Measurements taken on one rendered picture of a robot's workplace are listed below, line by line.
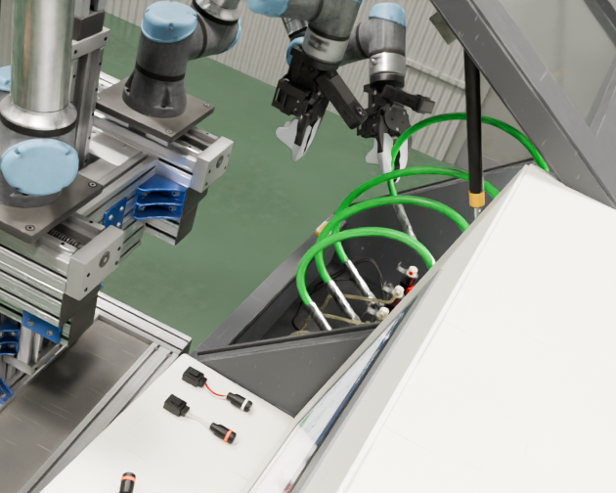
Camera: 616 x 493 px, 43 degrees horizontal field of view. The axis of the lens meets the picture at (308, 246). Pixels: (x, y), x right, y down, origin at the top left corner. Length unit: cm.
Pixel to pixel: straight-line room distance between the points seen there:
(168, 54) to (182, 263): 144
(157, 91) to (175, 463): 94
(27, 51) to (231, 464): 67
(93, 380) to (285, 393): 112
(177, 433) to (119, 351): 120
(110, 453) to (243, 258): 211
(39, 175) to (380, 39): 73
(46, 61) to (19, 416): 121
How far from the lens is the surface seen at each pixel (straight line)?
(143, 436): 121
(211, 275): 308
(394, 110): 158
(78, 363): 235
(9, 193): 147
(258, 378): 128
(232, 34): 193
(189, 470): 118
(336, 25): 134
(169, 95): 184
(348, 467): 50
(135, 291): 293
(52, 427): 220
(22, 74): 124
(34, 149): 126
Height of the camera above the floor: 191
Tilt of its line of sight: 34 degrees down
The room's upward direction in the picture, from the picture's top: 20 degrees clockwise
